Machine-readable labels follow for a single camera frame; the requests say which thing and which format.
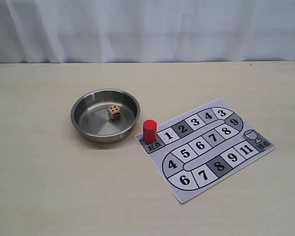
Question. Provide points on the red cylinder game piece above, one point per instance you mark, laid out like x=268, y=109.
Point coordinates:
x=149, y=131

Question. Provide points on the wooden die black pips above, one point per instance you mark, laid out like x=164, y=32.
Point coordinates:
x=114, y=112

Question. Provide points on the round stainless steel bowl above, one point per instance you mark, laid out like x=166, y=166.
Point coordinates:
x=89, y=115

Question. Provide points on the printed paper game board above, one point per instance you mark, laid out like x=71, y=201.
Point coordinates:
x=198, y=149

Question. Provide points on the white background curtain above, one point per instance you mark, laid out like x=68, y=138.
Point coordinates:
x=105, y=31

